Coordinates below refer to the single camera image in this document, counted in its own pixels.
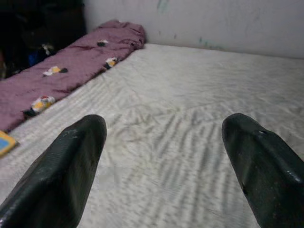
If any grey quilted mattress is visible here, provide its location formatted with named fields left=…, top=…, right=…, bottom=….
left=0, top=43, right=304, bottom=228

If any colourful picture book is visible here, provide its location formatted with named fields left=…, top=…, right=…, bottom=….
left=0, top=130, right=19, bottom=158

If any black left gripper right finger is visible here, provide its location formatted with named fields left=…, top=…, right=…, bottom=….
left=222, top=113, right=304, bottom=228

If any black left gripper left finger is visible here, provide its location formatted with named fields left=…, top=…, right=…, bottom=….
left=0, top=114, right=107, bottom=228

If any purple cartoon print blanket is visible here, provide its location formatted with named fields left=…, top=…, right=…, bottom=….
left=0, top=19, right=147, bottom=133

